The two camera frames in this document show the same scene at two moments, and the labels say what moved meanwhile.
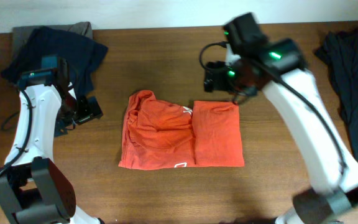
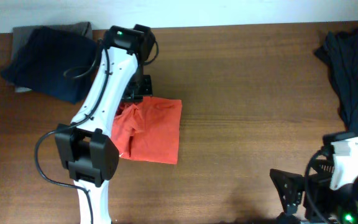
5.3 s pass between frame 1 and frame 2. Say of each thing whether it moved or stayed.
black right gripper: moved
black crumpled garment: stayed
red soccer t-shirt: moved
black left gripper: moved
